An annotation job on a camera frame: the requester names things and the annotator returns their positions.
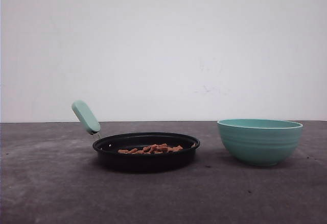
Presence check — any black frying pan green handle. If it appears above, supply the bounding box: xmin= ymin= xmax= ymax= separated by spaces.
xmin=72 ymin=101 xmax=200 ymax=172

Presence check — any brown beef cubes pile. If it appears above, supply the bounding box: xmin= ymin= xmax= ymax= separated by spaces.
xmin=118 ymin=143 xmax=185 ymax=155

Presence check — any teal ceramic bowl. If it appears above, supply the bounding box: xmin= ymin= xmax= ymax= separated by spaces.
xmin=217 ymin=119 xmax=303 ymax=166

